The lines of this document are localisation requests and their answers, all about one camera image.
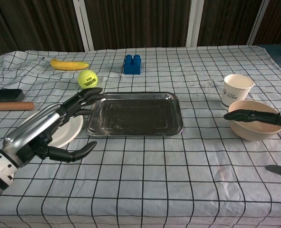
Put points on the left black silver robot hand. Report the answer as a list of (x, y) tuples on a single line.
[(35, 126)]

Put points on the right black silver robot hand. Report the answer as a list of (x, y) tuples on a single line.
[(249, 116)]

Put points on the beige bowl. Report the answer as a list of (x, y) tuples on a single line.
[(252, 133)]

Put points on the white paper cup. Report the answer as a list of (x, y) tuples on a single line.
[(235, 92)]

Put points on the white round plate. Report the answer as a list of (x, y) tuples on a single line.
[(71, 129)]

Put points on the stainless steel rectangular tray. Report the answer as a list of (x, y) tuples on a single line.
[(135, 114)]

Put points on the wooden rolling pin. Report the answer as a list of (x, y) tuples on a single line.
[(9, 106)]

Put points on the black board eraser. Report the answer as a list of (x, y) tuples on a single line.
[(4, 95)]

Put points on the yellow banana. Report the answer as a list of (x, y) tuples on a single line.
[(69, 65)]

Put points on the yellow-green tennis ball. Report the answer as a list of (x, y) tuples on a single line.
[(87, 79)]

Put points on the blue toy building block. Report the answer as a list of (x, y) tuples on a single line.
[(132, 66)]

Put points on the white black checked tablecloth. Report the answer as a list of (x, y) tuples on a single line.
[(142, 178)]

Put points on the white metal frame post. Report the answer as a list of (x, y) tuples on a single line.
[(193, 23), (259, 21), (83, 26)]

